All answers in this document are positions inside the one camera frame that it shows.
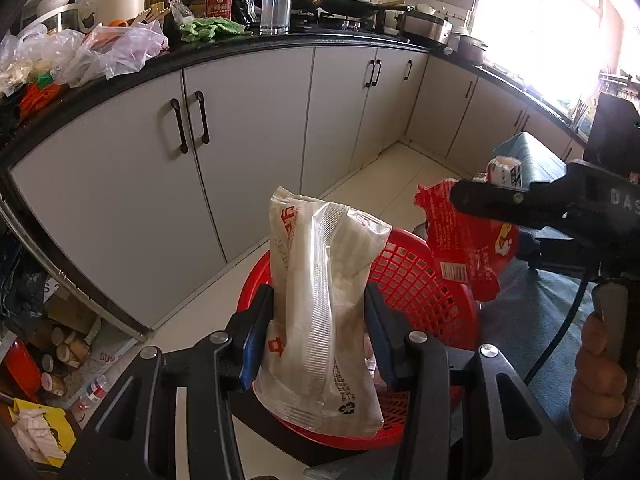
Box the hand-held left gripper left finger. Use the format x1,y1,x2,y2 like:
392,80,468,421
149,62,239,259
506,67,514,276
60,285,276,480

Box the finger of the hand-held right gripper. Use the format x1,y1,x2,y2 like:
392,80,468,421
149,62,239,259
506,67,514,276
515,227,596,276
449,167,568,231

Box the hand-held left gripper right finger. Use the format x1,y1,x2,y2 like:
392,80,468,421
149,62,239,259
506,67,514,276
364,282,583,480

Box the red snack packet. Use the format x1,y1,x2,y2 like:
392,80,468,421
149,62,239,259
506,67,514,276
414,178,521,302

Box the white plastic wrapper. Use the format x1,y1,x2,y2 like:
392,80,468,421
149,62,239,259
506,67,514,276
252,186,392,436

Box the red plastic basket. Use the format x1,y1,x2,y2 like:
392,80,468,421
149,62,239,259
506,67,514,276
236,227,480,443

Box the person's right hand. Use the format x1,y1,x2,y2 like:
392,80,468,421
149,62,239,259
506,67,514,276
569,312,628,441

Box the small white carton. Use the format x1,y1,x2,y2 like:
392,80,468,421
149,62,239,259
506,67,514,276
487,156,524,187

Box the blue fleece blanket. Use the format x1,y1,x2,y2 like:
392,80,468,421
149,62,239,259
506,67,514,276
305,131,611,480

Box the utensil holder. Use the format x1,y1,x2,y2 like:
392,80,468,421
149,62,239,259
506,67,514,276
570,100,594,129

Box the steel pot with lid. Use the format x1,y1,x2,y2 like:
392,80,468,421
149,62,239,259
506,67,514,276
456,34,488,65

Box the clear plastic bottle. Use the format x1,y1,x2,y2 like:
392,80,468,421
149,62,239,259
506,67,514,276
75,374,114,412

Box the cardboard box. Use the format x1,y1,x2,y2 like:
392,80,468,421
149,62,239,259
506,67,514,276
45,290,102,347

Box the kitchen window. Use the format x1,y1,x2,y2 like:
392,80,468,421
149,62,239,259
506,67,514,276
470,0,640,126

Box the group of small jars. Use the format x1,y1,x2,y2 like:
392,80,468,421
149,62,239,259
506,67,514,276
30,320,92,397

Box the silver rice cooker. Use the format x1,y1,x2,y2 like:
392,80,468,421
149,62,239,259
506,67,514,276
397,10,453,46

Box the row of grey cabinet doors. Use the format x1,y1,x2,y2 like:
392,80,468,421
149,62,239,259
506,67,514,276
7,45,586,331

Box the yellow paper sheet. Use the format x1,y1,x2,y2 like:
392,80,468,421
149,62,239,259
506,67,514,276
7,397,77,467

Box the gas stove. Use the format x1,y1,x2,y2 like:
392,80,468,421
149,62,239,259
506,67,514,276
292,7,401,33

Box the dark plastic bag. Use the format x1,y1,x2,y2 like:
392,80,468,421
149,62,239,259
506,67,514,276
0,235,51,331

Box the black frying pan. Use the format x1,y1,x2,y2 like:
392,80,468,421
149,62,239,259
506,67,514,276
320,0,407,20

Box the black kitchen countertop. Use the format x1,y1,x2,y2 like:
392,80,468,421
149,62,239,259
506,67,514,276
0,27,593,171

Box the clear plastic jug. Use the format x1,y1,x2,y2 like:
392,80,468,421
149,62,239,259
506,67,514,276
248,0,294,36

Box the green cloth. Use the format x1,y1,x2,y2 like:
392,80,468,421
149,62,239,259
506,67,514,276
179,16,253,43

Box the pink clear plastic bag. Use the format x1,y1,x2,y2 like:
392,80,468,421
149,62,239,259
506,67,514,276
52,22,171,86

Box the orange carrots bundle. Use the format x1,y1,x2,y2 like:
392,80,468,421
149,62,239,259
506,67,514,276
17,74,67,117

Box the white plastic bag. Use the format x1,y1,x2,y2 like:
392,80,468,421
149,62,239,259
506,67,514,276
0,27,86,96

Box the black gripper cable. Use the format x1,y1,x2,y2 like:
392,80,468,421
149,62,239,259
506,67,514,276
522,262,593,386

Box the chrome shelf rail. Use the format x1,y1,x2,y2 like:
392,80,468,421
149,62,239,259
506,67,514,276
0,175,151,342

